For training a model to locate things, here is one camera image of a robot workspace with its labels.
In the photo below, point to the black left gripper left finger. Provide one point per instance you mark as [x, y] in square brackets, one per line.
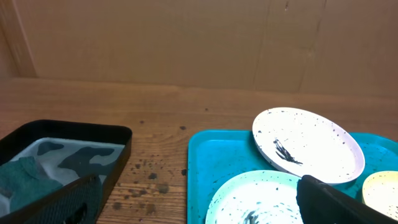
[77, 202]

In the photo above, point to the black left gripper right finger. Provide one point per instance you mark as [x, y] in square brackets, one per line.
[320, 203]

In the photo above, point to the light blue speckled plate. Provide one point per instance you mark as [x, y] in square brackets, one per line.
[256, 197]

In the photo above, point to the white speckled plate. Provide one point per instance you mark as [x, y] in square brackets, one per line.
[301, 143]

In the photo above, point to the teal grey sponge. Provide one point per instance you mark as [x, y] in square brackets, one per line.
[23, 182]

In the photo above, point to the teal plastic tray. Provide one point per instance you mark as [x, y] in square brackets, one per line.
[215, 156]

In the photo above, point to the black rectangular water bin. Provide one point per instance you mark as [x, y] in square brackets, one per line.
[68, 151]

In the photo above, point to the yellow green speckled plate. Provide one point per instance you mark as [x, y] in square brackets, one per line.
[380, 193]

